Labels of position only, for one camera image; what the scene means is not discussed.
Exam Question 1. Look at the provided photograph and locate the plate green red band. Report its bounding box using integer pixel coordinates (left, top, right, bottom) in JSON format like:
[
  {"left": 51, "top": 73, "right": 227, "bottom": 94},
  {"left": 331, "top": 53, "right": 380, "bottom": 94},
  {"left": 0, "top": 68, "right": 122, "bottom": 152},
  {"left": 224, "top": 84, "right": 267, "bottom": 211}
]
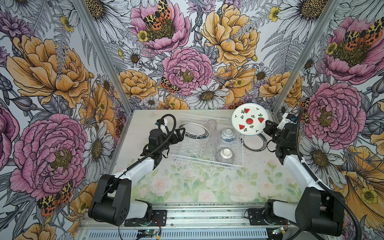
[{"left": 179, "top": 122, "right": 210, "bottom": 140}]

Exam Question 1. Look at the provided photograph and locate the white plate green rim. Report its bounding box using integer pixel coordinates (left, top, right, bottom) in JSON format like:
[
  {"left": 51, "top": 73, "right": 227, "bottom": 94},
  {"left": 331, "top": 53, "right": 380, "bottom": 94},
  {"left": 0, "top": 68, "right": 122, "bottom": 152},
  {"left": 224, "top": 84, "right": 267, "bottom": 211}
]
[{"left": 242, "top": 134, "right": 267, "bottom": 152}]

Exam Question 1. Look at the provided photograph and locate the white plate teal rim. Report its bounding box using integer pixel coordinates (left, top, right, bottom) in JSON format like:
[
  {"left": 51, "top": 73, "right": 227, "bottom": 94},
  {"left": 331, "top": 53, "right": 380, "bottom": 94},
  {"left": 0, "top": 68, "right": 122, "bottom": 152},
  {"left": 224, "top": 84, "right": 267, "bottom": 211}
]
[{"left": 231, "top": 103, "right": 270, "bottom": 136}]

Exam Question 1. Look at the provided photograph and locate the clear glass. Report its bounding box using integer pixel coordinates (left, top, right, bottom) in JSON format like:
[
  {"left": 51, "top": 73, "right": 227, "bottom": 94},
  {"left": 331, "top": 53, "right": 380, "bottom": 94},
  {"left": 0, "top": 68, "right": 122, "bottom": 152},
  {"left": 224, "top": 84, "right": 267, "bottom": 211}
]
[
  {"left": 209, "top": 130, "right": 221, "bottom": 144},
  {"left": 204, "top": 141, "right": 217, "bottom": 158},
  {"left": 206, "top": 119, "right": 218, "bottom": 133}
]

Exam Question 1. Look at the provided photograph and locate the white wire dish rack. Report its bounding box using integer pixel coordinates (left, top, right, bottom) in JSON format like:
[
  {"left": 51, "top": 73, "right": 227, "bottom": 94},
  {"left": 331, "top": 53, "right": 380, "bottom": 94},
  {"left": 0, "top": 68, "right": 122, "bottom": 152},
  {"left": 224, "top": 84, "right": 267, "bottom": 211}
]
[{"left": 170, "top": 114, "right": 244, "bottom": 169}]

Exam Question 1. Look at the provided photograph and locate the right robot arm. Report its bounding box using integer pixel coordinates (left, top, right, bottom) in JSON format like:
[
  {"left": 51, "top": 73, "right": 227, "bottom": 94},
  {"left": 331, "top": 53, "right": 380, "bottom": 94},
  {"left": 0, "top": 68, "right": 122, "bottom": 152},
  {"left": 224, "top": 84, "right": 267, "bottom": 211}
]
[{"left": 264, "top": 121, "right": 345, "bottom": 237}]

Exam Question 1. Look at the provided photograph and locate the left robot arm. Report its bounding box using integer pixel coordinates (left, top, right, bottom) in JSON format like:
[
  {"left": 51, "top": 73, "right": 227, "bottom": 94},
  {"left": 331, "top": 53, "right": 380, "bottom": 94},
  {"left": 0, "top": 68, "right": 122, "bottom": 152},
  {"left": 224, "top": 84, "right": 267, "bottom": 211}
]
[{"left": 88, "top": 127, "right": 185, "bottom": 226}]

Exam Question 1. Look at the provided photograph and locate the white blue floral bowl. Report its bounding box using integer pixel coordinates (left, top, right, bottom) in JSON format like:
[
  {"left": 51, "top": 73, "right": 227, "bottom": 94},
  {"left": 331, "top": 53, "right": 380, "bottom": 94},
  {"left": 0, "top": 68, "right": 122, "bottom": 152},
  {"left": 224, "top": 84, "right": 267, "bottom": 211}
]
[{"left": 221, "top": 128, "right": 236, "bottom": 144}]

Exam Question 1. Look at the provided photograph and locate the striped brown white bowl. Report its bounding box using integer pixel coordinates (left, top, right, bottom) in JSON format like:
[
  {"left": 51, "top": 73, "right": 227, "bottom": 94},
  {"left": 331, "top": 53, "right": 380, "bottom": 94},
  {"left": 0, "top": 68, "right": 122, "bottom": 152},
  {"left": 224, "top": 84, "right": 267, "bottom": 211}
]
[{"left": 216, "top": 148, "right": 234, "bottom": 165}]

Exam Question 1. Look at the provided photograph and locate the green circuit board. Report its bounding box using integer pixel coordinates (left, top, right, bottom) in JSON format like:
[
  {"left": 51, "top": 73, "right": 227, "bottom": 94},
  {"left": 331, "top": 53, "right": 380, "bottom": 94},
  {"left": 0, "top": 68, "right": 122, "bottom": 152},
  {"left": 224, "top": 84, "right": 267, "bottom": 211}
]
[{"left": 136, "top": 229, "right": 158, "bottom": 240}]

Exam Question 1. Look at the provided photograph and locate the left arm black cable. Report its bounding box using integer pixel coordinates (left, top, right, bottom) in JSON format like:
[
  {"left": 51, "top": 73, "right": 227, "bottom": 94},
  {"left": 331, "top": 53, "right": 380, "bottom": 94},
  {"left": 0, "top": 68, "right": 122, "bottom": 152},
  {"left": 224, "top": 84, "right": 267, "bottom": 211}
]
[{"left": 101, "top": 113, "right": 178, "bottom": 193}]

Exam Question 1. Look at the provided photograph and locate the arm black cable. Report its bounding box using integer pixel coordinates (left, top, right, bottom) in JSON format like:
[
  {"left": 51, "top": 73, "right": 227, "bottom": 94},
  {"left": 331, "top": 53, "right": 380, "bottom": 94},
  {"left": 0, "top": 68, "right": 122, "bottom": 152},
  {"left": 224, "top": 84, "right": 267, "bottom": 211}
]
[
  {"left": 101, "top": 113, "right": 178, "bottom": 193},
  {"left": 294, "top": 107, "right": 363, "bottom": 240}
]

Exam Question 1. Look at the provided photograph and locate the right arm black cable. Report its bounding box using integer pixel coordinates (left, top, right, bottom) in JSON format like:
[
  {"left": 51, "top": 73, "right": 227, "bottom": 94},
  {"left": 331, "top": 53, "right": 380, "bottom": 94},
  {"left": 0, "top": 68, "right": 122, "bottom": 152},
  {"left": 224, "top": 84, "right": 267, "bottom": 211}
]
[{"left": 294, "top": 107, "right": 363, "bottom": 240}]

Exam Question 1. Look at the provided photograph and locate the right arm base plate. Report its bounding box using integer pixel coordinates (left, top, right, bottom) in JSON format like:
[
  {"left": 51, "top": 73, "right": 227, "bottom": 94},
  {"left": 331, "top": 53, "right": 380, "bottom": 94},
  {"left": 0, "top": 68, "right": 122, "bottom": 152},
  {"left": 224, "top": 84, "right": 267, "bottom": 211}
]
[{"left": 244, "top": 208, "right": 286, "bottom": 226}]

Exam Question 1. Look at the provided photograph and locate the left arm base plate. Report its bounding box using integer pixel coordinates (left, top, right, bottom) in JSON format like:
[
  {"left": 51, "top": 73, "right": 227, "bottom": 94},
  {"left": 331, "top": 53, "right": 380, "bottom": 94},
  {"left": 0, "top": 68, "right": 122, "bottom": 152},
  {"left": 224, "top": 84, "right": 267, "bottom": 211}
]
[{"left": 124, "top": 210, "right": 168, "bottom": 227}]

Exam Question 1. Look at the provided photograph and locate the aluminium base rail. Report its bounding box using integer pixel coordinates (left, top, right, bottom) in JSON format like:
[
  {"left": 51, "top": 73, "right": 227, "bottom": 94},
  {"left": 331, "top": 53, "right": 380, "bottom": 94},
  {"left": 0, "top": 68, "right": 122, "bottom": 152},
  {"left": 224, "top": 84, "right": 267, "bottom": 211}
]
[{"left": 74, "top": 202, "right": 304, "bottom": 240}]

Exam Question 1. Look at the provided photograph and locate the right aluminium corner post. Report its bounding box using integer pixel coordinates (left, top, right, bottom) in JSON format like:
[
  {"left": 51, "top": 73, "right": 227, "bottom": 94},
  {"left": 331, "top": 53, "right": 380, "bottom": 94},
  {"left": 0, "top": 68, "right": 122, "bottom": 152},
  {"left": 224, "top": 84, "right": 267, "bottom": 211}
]
[{"left": 270, "top": 0, "right": 341, "bottom": 115}]

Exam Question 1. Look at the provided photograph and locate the aluminium corner post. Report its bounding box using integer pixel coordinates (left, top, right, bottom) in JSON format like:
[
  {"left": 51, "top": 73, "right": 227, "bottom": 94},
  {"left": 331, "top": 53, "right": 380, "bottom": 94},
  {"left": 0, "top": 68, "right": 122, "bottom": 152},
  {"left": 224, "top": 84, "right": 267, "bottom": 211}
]
[
  {"left": 270, "top": 0, "right": 341, "bottom": 115},
  {"left": 74, "top": 1, "right": 134, "bottom": 117}
]

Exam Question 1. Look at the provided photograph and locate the left aluminium corner post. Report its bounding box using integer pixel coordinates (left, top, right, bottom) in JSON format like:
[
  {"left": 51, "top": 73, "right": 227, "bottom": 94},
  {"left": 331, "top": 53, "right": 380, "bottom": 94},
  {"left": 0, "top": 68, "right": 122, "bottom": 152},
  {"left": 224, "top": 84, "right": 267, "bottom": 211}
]
[{"left": 74, "top": 1, "right": 134, "bottom": 117}]

